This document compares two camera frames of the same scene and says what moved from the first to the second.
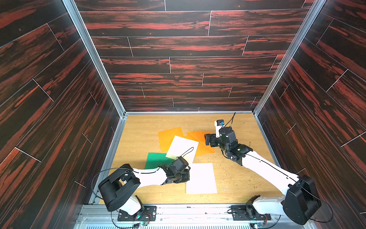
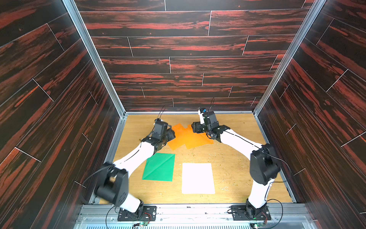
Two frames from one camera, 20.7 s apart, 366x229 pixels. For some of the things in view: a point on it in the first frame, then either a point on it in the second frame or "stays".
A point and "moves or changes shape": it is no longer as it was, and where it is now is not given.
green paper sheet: (154, 159) stays
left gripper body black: (183, 177) -> (170, 135)
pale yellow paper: (202, 180) stays
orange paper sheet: (202, 149) -> (192, 139)
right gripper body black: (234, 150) -> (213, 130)
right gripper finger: (210, 138) -> (198, 128)
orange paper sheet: (166, 137) moves or changes shape
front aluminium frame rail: (104, 216) stays
